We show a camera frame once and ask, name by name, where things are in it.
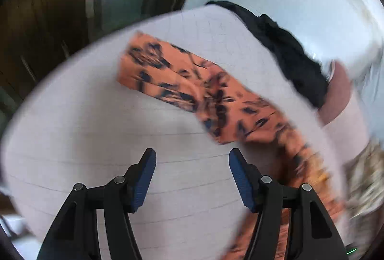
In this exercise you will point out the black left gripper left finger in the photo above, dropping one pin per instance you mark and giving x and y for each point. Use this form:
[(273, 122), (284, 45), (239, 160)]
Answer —
[(74, 231)]

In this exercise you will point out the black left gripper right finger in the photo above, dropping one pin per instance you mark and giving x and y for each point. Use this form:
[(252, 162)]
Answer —
[(311, 232)]

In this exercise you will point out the orange black floral garment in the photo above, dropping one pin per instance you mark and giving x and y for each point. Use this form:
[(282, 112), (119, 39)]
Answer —
[(230, 112)]

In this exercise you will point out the beige floral scarf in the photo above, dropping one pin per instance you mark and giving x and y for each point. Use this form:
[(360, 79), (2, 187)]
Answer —
[(365, 195)]

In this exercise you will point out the pink quilted mattress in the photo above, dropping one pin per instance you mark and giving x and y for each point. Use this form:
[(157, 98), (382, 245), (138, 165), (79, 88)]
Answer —
[(81, 125)]

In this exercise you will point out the pink bolster pillow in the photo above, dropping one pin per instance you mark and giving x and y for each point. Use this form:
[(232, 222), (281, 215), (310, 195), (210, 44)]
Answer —
[(342, 116)]

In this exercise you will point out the black cloth bundle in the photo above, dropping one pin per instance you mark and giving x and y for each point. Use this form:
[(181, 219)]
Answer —
[(304, 73)]

